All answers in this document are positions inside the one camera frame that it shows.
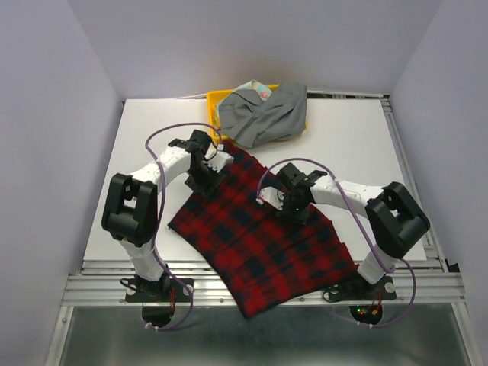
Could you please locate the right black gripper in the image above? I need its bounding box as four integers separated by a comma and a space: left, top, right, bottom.
273, 193, 308, 226

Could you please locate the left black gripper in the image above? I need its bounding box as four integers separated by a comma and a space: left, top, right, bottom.
185, 159, 226, 204

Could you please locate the red black plaid skirt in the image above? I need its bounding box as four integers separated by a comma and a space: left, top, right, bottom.
168, 141, 356, 319

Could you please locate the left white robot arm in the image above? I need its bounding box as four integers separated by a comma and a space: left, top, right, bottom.
101, 130, 233, 303

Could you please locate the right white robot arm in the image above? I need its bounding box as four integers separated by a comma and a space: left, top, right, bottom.
272, 162, 431, 303

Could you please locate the grey skirt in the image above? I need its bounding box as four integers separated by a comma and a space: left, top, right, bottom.
219, 81, 308, 148

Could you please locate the yellow plastic bin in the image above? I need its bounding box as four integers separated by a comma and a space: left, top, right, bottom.
206, 83, 309, 147

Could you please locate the pastel patterned cloth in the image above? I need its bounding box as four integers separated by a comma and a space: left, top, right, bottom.
233, 80, 278, 101

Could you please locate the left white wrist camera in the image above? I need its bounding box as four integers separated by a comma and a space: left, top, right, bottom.
204, 143, 234, 172

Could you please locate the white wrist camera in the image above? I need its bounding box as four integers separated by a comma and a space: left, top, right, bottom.
256, 187, 285, 210
204, 143, 234, 172

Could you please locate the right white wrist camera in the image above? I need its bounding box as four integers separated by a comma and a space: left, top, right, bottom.
256, 187, 285, 210

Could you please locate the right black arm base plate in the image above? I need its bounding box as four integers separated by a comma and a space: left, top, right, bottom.
322, 275, 397, 303

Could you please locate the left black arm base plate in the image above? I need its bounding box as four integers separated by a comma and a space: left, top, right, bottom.
119, 275, 194, 303

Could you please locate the aluminium frame rail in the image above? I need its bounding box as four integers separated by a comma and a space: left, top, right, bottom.
50, 91, 480, 365

